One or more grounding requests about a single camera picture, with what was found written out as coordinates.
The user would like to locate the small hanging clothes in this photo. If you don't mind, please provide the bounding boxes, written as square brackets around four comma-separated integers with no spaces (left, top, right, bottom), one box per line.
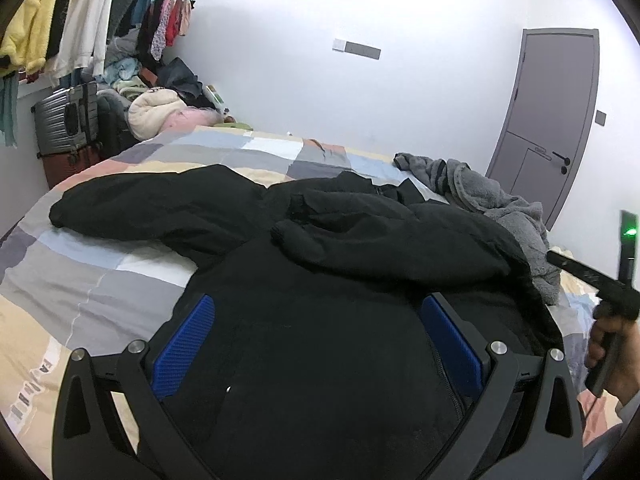
[137,0,195,63]

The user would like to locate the black jacket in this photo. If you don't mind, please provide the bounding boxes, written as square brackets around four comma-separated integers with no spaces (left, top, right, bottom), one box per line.
[49,164,566,480]

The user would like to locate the yellow fleece jacket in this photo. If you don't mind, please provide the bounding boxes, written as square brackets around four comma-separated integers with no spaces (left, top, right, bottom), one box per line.
[0,0,68,76]

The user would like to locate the pile of light clothes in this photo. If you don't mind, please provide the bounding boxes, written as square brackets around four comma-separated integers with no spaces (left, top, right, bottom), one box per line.
[95,30,151,101]

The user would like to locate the person's right forearm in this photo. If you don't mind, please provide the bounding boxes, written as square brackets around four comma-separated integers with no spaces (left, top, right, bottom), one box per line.
[614,394,640,428]

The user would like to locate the teal hanging cloth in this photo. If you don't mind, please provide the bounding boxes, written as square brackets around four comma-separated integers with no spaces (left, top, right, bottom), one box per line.
[0,72,20,148]

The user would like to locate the grey fleece robe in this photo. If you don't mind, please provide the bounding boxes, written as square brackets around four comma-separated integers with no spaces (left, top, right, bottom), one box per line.
[393,151,563,306]

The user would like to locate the grey door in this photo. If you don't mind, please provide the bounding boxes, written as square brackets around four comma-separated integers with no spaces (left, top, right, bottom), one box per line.
[486,27,601,231]

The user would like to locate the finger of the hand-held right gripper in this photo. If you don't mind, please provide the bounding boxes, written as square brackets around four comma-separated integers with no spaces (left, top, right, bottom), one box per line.
[546,250,626,294]

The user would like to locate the white and green bottle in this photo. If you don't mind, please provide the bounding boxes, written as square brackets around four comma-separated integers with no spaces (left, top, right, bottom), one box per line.
[204,84,228,116]

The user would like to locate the pink cloth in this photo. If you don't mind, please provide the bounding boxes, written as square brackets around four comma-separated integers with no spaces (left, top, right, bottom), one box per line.
[167,107,223,133]

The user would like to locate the red suitcase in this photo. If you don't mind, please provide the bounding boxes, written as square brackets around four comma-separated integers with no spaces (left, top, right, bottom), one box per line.
[44,142,103,191]

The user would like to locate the black cloth heap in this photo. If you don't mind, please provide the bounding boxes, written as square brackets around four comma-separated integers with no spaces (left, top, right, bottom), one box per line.
[157,57,213,108]

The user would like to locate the white hoodie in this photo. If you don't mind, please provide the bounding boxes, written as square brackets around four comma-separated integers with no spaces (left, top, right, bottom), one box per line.
[47,0,123,81]

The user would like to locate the patchwork checkered bed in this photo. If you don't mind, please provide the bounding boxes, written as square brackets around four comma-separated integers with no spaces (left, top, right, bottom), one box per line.
[0,125,608,480]

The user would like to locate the dark bag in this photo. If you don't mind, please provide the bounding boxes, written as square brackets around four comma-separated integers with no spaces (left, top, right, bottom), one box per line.
[96,91,136,158]

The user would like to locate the person's blue jeans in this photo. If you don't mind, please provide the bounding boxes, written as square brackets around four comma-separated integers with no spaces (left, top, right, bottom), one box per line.
[582,422,626,480]

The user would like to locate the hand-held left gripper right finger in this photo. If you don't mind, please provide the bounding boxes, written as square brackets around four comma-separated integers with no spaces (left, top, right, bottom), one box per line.
[419,291,585,480]

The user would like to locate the black hanging garment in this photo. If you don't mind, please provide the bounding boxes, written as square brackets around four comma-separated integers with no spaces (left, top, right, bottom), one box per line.
[45,0,83,61]

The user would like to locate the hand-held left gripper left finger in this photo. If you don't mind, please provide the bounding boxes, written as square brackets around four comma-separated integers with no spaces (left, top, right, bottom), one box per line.
[51,294,217,480]

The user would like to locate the grey ribbed suitcase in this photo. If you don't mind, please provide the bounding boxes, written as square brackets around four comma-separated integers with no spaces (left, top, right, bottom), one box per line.
[31,82,101,156]

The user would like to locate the person's right hand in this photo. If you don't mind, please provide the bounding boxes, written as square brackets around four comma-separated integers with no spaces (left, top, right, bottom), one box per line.
[585,306,640,404]

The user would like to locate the grey wall panel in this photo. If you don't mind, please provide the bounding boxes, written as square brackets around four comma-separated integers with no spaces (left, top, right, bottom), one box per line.
[345,40,382,61]

